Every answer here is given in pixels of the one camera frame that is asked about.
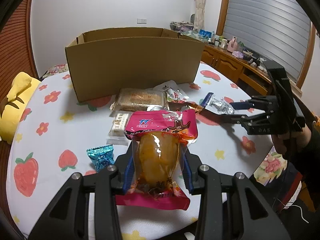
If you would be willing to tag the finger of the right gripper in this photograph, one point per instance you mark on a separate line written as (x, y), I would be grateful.
(242, 105)
(230, 118)

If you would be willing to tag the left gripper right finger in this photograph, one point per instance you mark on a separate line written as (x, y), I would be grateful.
(231, 207)

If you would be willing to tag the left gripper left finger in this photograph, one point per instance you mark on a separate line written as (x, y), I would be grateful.
(66, 216)

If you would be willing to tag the silver foil snack packet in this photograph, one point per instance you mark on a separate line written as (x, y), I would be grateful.
(217, 106)

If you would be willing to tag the amber foil candy wrapper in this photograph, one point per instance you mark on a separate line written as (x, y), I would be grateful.
(184, 105)

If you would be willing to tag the pink chicken snack packet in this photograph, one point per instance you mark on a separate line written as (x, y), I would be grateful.
(158, 139)

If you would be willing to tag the right hand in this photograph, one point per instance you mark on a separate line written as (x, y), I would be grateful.
(291, 141)

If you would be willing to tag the wooden sideboard cabinet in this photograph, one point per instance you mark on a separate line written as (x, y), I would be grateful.
(250, 79)

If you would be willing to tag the white red snack bag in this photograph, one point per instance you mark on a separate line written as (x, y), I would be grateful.
(172, 90)

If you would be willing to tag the pink bottle on cabinet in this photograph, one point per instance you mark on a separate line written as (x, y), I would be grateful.
(232, 45)

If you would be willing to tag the teal candy wrapper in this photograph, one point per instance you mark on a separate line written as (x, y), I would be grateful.
(101, 156)

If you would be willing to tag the blue box on cabinet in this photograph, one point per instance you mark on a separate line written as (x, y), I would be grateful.
(205, 34)

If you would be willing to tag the grey window blind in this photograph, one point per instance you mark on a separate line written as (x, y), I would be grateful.
(276, 29)

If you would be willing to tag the small white biscuit packet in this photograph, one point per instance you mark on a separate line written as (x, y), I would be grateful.
(116, 135)

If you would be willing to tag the brown cracker pack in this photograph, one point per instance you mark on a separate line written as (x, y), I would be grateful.
(132, 99)

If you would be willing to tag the folded patterned cloth pile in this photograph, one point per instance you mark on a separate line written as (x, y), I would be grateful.
(181, 26)

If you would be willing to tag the beige curtain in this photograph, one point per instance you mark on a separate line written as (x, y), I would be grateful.
(199, 14)

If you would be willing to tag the brown cardboard box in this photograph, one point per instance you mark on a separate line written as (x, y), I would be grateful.
(101, 62)

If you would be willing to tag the yellow pikachu plush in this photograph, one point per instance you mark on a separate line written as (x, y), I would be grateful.
(13, 105)

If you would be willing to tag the wooden louvered wardrobe door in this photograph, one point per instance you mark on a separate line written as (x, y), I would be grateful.
(16, 54)

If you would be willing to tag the white wall switch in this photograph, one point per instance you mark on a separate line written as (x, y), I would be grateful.
(141, 21)

